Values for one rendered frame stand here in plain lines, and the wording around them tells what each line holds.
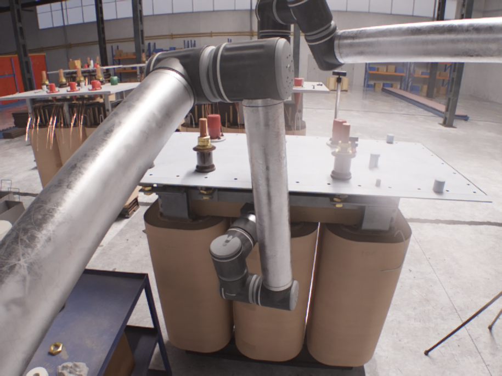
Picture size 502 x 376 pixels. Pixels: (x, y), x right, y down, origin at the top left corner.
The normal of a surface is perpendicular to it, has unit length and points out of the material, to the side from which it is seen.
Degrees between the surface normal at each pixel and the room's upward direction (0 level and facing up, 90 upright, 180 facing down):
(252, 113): 95
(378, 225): 90
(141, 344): 0
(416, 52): 123
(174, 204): 90
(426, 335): 0
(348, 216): 90
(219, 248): 12
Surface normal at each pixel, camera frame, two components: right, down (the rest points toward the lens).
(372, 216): -0.14, 0.40
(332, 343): -0.37, 0.38
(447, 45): -0.73, 0.48
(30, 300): 0.85, -0.13
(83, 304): 0.00, -0.91
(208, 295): 0.30, 0.39
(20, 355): 0.96, 0.17
